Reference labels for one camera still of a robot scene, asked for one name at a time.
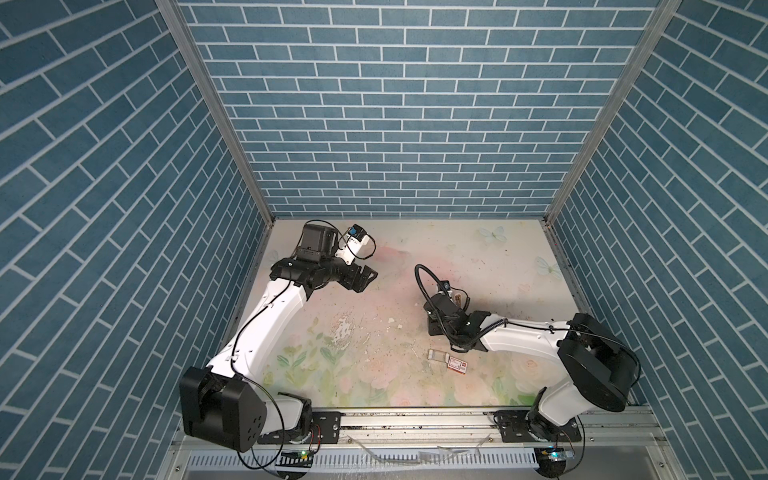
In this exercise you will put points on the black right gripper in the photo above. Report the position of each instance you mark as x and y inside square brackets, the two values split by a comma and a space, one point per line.
[430, 324]

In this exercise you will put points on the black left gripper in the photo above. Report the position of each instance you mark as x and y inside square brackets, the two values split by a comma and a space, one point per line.
[361, 280]

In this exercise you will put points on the red staple box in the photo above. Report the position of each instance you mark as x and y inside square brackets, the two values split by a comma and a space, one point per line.
[457, 365]

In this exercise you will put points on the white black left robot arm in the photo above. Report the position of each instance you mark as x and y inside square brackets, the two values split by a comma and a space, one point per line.
[223, 402]

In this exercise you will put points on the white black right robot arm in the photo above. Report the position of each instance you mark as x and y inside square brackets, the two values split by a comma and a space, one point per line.
[595, 369]

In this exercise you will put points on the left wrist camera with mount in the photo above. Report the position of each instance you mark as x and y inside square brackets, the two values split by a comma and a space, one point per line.
[356, 244]

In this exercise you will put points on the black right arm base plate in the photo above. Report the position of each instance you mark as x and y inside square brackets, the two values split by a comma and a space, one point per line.
[514, 426]

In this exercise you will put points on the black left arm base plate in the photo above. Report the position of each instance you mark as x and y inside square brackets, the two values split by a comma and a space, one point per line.
[312, 427]

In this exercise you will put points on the aluminium front rail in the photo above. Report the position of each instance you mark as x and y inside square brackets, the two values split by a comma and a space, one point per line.
[442, 443]

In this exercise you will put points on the aluminium corner post left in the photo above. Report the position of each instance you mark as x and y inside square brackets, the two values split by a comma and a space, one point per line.
[182, 36]

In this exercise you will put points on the aluminium corner post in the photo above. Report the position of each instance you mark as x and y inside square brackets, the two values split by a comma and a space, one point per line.
[182, 36]
[657, 24]

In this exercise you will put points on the aluminium corner post right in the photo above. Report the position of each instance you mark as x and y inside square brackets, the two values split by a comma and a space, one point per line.
[657, 24]

